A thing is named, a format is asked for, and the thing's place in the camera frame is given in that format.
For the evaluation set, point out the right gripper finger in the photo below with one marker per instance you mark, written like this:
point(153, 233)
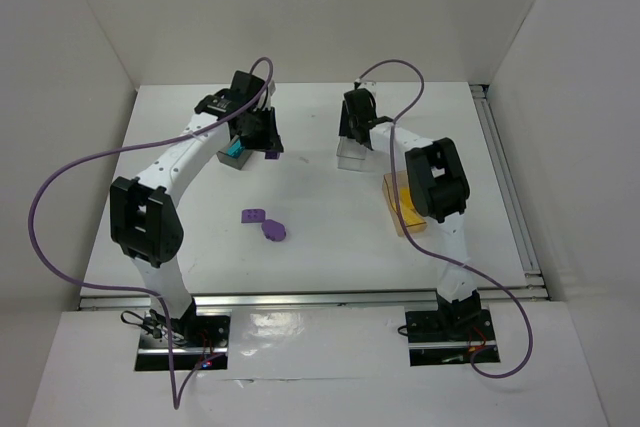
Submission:
point(344, 126)
point(363, 137)

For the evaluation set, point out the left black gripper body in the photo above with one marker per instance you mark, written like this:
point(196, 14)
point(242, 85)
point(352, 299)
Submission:
point(262, 128)

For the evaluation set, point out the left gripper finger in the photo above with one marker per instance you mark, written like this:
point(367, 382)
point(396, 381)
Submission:
point(274, 142)
point(252, 137)

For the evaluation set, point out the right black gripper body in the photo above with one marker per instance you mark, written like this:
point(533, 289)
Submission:
point(354, 123)

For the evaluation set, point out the teal rectangular lego brick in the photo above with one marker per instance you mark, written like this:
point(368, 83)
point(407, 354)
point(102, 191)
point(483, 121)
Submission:
point(235, 150)

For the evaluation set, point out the small yellow lego brick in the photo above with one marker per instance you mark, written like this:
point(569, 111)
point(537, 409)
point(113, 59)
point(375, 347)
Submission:
point(405, 196)

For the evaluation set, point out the long yellow lego plate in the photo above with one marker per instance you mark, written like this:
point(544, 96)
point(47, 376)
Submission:
point(410, 217)

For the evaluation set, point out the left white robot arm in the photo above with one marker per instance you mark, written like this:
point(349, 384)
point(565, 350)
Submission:
point(143, 210)

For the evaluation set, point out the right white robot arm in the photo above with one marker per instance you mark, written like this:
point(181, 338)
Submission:
point(438, 190)

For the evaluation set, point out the clear plastic container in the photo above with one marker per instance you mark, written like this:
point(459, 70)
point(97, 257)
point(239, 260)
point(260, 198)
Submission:
point(352, 156)

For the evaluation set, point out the dark smoky plastic container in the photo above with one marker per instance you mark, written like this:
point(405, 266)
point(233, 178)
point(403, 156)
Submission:
point(235, 163)

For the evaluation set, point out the orange tinted plastic container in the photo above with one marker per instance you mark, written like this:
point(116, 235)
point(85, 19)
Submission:
point(393, 205)

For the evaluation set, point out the purple rounded lego brick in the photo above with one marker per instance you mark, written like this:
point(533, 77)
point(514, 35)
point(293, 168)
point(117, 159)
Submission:
point(253, 215)

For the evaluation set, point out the purple oval lego brick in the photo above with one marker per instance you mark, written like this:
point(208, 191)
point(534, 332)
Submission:
point(273, 230)

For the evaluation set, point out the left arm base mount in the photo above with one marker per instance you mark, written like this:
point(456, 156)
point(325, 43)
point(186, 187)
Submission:
point(206, 347)

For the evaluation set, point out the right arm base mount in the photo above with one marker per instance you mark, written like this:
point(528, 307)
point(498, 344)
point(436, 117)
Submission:
point(431, 344)

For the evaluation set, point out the aluminium rail frame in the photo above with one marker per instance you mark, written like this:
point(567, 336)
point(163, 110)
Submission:
point(341, 245)

